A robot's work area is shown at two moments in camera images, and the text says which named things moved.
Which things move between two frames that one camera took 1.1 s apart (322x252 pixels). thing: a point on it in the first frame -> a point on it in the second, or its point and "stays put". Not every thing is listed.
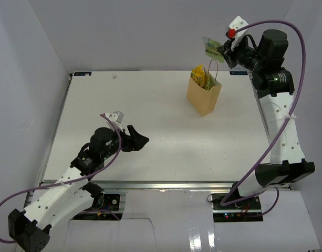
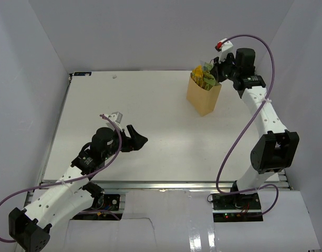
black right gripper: [229, 55] -> [228, 59]
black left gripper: [138, 142] stays put
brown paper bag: [203, 100] stays put
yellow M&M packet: [198, 75] stays put
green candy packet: [211, 48] -> [208, 77]
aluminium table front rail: [163, 185] stays put
